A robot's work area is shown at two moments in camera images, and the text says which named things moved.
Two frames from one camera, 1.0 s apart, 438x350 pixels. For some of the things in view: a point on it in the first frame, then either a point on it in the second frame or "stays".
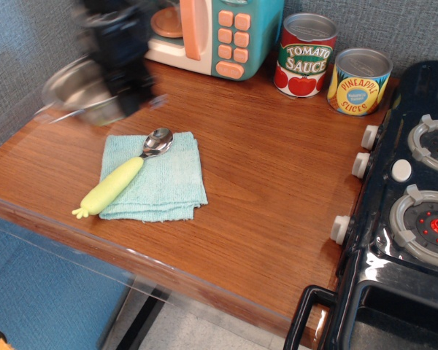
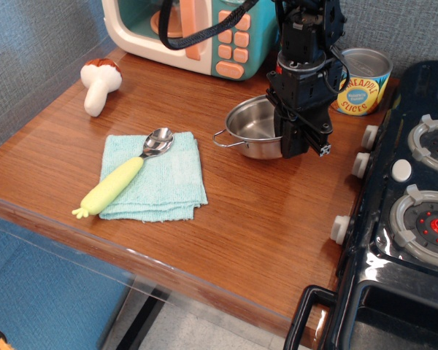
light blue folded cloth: [169, 187] stays
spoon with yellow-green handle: [158, 141] stays
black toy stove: [393, 284] stays
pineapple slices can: [359, 80] stays
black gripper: [119, 41] → [301, 102]
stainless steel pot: [77, 88] → [252, 122]
